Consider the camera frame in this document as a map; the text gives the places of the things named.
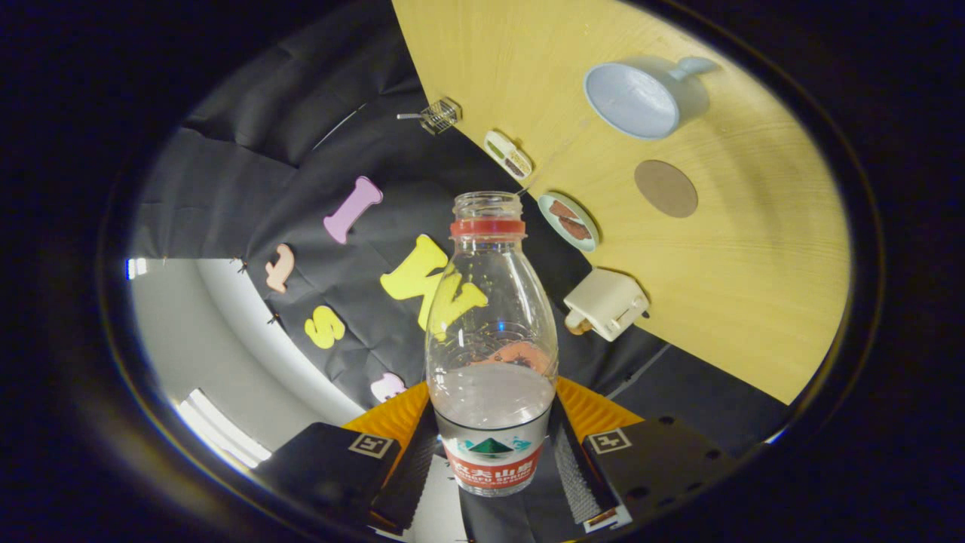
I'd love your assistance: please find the round brown coaster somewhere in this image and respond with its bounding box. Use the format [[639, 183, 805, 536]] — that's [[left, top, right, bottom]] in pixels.
[[634, 159, 699, 219]]

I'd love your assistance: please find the clear plastic juice bottle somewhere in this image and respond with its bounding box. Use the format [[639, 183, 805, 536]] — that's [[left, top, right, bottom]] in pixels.
[[424, 191, 560, 497]]

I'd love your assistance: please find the round plate with meat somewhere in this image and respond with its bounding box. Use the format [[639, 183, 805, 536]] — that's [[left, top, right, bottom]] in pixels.
[[538, 192, 601, 253]]

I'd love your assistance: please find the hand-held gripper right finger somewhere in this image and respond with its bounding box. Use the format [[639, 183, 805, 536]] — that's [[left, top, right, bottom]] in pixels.
[[549, 376, 755, 535]]

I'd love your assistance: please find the white toaster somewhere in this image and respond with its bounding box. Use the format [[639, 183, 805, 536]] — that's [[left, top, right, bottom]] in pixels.
[[563, 268, 651, 342]]

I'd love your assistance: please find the white sectioned dish with seeds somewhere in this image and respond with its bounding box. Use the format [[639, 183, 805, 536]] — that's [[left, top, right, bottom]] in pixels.
[[483, 130, 534, 180]]

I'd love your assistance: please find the long ceiling light panel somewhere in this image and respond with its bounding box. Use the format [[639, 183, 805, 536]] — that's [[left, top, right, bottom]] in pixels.
[[177, 388, 272, 468]]

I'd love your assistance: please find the white cup with handle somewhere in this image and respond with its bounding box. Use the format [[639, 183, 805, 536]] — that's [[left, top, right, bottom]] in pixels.
[[584, 56, 721, 141]]

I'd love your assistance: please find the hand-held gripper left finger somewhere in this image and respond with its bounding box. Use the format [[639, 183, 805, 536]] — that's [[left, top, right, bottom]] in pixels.
[[253, 381, 440, 536]]

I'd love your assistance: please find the metal wire holder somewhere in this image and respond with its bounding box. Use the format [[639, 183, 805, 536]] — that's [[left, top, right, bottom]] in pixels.
[[420, 98, 462, 136]]

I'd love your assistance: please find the wooden table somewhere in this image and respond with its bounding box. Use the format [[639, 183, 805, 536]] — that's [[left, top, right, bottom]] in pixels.
[[391, 0, 853, 406]]

